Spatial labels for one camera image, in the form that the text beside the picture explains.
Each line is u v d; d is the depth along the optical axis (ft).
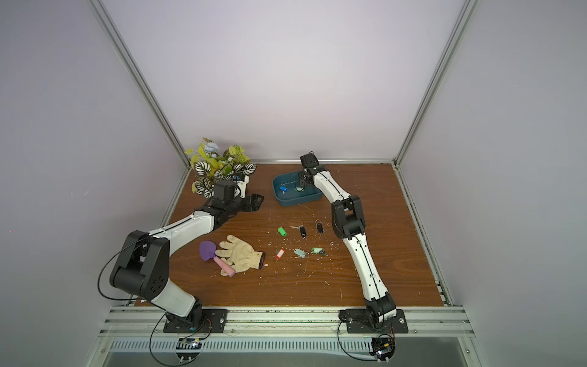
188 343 2.35
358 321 2.39
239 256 2.87
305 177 2.80
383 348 2.29
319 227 3.19
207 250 2.87
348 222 2.24
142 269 1.48
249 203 2.66
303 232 3.11
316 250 2.95
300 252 2.92
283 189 3.60
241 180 2.68
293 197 3.20
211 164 2.82
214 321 2.39
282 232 3.11
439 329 2.38
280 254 2.87
